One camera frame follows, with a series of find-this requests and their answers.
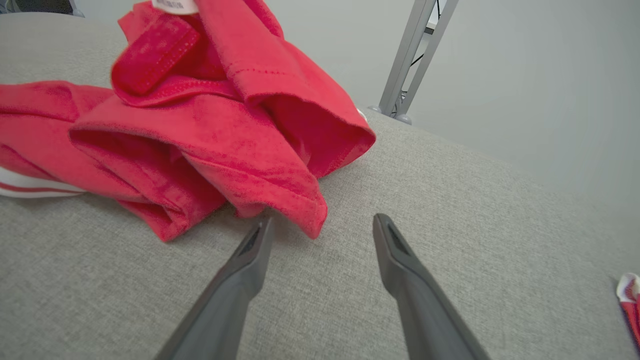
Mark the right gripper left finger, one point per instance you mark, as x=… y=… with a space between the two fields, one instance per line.
x=230 y=285

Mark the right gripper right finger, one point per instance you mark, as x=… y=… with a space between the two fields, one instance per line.
x=420 y=295

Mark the red jersey number 23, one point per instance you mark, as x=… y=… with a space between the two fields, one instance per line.
x=215 y=135

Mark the red shorts with white trim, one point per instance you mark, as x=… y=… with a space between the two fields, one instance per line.
x=631 y=305

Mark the grey metal stand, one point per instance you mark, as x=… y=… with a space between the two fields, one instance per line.
x=412 y=55

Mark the black electronic device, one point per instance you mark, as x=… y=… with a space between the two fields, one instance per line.
x=45 y=5

